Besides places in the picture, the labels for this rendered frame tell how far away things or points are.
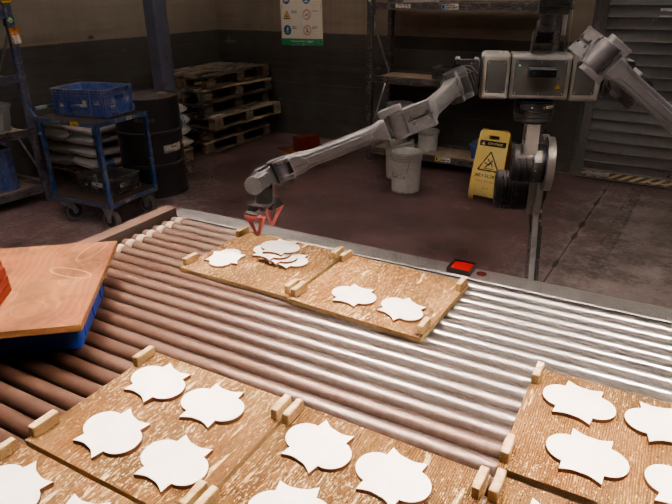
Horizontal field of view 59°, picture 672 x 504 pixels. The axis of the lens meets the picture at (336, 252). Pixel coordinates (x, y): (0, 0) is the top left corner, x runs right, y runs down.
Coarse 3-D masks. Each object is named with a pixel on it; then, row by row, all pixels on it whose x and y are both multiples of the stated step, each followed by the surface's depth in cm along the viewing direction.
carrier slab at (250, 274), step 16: (240, 240) 206; (256, 240) 206; (272, 240) 205; (288, 240) 205; (208, 256) 194; (320, 256) 193; (192, 272) 184; (208, 272) 183; (224, 272) 183; (240, 272) 183; (256, 272) 182; (272, 272) 182; (288, 272) 182; (304, 272) 182; (320, 272) 183; (256, 288) 173; (272, 288) 173
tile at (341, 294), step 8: (336, 288) 170; (344, 288) 170; (352, 288) 170; (360, 288) 170; (336, 296) 166; (344, 296) 166; (352, 296) 166; (360, 296) 166; (368, 296) 166; (352, 304) 162; (360, 304) 162; (368, 304) 162
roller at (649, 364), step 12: (144, 240) 212; (156, 240) 211; (192, 252) 202; (204, 252) 201; (456, 312) 162; (468, 324) 159; (480, 324) 158; (492, 324) 156; (504, 324) 156; (516, 336) 153; (528, 336) 152; (540, 336) 151; (552, 336) 150; (564, 348) 148; (576, 348) 147; (588, 348) 146; (600, 348) 145; (612, 360) 143; (624, 360) 142; (636, 360) 141; (648, 360) 140; (660, 372) 138
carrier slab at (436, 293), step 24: (336, 264) 187; (360, 264) 187; (384, 264) 187; (312, 288) 172; (384, 288) 172; (408, 288) 172; (432, 288) 172; (336, 312) 160; (360, 312) 159; (432, 312) 159; (408, 336) 149
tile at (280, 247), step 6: (282, 240) 196; (264, 246) 192; (270, 246) 192; (276, 246) 192; (282, 246) 192; (288, 246) 192; (294, 246) 192; (264, 252) 189; (270, 252) 188; (276, 252) 188; (282, 252) 187; (288, 252) 188; (294, 252) 188
